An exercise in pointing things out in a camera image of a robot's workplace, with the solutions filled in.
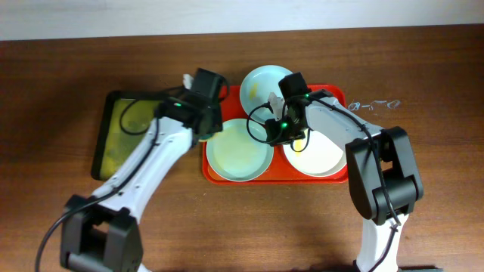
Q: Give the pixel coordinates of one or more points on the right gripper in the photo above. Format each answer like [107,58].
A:
[276,138]

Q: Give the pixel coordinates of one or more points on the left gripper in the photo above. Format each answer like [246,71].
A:
[213,123]

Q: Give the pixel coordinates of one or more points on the white plate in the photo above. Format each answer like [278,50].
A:
[316,155]

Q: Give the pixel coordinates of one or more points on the light blue plate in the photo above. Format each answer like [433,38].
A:
[234,155]
[256,89]

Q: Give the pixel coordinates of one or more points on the light blue plate top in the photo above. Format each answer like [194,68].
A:
[256,89]

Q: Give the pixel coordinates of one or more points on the green and yellow sponge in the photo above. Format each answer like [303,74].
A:
[206,137]

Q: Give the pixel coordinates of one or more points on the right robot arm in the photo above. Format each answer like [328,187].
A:
[384,181]

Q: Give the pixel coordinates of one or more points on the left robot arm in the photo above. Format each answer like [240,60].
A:
[101,233]

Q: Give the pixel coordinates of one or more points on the red plastic tray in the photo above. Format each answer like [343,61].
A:
[279,172]

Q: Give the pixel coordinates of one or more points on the black tray with soapy water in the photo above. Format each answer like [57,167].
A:
[126,115]

